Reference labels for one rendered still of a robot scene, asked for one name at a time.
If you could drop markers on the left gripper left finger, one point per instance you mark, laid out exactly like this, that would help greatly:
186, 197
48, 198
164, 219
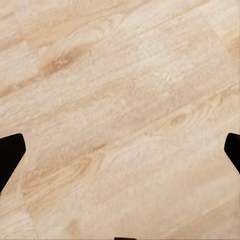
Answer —
12, 149

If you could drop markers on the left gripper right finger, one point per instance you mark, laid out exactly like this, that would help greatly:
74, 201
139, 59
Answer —
232, 149

